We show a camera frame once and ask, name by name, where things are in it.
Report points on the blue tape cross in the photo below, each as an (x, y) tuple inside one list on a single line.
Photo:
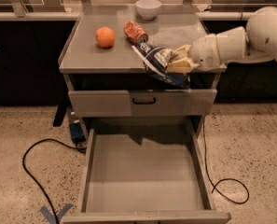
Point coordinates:
[(55, 218)]

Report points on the white horizontal rail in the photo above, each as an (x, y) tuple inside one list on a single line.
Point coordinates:
[(73, 16)]

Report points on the grey top drawer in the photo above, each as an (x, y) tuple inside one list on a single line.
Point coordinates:
[(119, 103)]

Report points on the blue power box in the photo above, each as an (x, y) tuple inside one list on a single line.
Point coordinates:
[(77, 135)]

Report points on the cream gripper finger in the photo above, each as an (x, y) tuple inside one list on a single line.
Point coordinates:
[(182, 51), (183, 65)]

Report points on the black drawer handle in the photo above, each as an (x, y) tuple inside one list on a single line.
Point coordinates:
[(144, 100)]

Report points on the crushed red soda can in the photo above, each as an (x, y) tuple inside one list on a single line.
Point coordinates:
[(135, 32)]

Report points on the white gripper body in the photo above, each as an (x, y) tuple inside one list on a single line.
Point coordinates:
[(203, 53)]

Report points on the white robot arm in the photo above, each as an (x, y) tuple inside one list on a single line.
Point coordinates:
[(256, 43)]

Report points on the white bowl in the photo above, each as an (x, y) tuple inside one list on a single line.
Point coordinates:
[(148, 9)]

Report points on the open grey middle drawer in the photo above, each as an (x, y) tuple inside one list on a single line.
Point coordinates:
[(142, 175)]

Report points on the orange fruit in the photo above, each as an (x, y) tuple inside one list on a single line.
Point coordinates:
[(105, 37)]

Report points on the grey drawer cabinet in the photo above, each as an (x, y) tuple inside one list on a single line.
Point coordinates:
[(87, 67)]

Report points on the blue chip bag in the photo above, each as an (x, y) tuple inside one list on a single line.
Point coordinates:
[(156, 60)]

